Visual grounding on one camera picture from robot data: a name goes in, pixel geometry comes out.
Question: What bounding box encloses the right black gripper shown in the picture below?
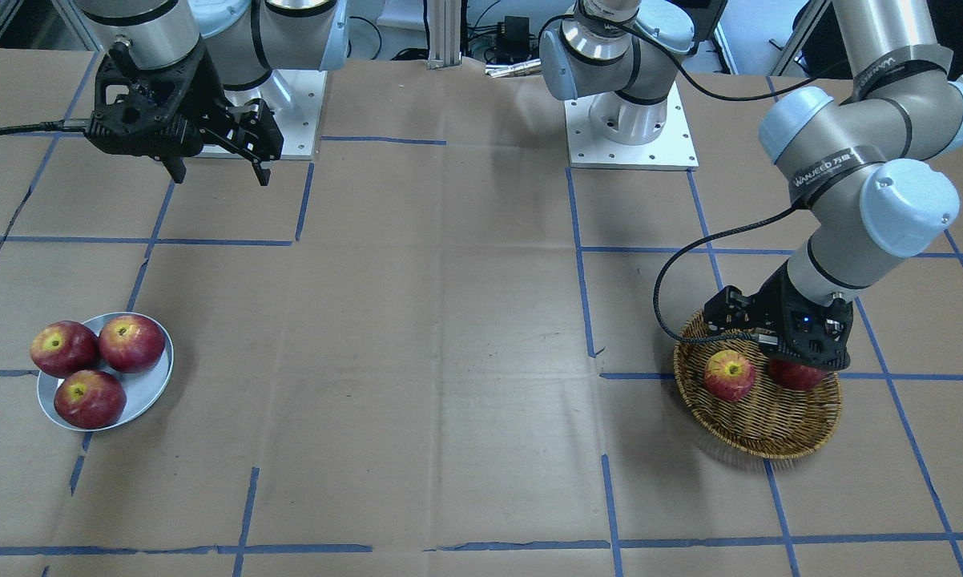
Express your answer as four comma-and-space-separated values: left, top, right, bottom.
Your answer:
83, 40, 284, 187

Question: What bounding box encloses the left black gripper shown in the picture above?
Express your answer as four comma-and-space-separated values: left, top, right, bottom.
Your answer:
703, 266, 854, 372

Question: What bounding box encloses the yellow red apple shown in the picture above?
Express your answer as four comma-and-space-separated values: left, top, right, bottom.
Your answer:
703, 349, 759, 402

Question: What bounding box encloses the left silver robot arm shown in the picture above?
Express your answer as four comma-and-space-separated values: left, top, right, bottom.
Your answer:
539, 1, 963, 370

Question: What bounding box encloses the dark red apple in basket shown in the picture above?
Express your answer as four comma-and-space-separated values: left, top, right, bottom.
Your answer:
767, 358, 829, 392

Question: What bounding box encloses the brown wicker basket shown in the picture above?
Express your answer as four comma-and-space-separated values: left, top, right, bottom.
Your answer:
673, 311, 843, 459

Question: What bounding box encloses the red apple on plate far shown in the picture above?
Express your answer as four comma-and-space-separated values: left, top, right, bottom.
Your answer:
98, 313, 167, 373

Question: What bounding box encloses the red apple on plate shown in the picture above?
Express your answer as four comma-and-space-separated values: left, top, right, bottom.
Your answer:
98, 313, 167, 373
54, 369, 127, 430
30, 321, 101, 377

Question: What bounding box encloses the light blue plate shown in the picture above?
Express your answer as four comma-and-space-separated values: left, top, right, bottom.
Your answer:
30, 312, 174, 431

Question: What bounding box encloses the red apple on plate middle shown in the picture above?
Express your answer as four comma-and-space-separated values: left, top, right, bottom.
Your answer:
30, 321, 101, 377

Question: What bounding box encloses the red apple on plate outer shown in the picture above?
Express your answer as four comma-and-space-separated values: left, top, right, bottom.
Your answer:
54, 369, 127, 430

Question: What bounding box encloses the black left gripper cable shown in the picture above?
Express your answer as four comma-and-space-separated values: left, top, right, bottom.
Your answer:
653, 207, 799, 347

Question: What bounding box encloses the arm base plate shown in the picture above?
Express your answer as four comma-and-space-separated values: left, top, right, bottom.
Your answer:
563, 83, 700, 171
225, 70, 330, 161

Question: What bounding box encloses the aluminium frame post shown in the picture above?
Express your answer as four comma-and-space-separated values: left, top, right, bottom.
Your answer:
422, 0, 465, 70

